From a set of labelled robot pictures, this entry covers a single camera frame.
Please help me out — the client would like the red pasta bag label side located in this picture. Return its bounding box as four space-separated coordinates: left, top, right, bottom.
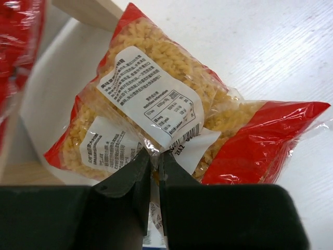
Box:
44 3 330 249

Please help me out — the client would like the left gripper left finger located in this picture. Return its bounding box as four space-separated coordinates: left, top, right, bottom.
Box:
74 149 151 250

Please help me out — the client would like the wooden two-tier shelf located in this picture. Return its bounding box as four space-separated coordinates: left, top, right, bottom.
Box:
1 1 122 185

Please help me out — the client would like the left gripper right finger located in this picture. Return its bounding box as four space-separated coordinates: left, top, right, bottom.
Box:
159 153 206 249

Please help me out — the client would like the red pasta bag front side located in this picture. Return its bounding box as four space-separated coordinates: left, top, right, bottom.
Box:
1 0 46 144

